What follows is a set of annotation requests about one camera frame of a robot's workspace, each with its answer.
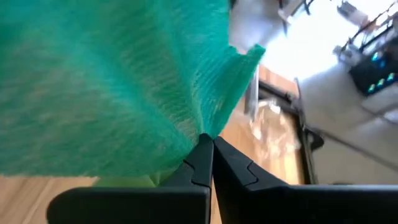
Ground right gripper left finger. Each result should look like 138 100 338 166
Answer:
46 133 215 224

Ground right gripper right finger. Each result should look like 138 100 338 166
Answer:
213 136 398 224

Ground green elastic bandage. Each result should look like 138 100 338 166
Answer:
93 169 177 188

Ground teal elastic bandage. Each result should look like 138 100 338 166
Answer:
0 0 267 178

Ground clear plastic bag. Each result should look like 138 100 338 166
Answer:
244 67 301 162

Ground black computer tower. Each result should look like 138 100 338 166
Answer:
349 40 398 97

